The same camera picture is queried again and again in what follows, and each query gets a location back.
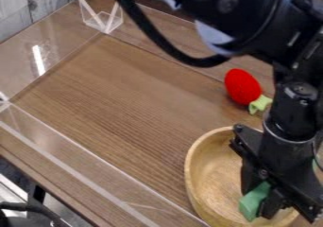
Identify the green foam block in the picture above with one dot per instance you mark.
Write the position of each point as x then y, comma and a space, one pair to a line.
301, 185

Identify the black metal table leg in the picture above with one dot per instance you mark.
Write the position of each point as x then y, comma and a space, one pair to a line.
37, 196

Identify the clear acrylic tray wall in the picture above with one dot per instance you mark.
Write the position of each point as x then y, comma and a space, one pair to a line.
119, 168

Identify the clear acrylic corner bracket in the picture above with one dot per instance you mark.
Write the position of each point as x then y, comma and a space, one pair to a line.
103, 21

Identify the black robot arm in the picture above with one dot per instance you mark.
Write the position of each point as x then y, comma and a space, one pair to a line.
281, 32

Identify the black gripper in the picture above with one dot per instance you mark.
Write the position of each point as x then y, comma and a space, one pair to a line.
281, 147

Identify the light wooden bowl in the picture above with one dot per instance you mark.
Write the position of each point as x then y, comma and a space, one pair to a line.
214, 186

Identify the red plush strawberry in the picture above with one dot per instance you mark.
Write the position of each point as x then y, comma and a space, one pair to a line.
245, 90

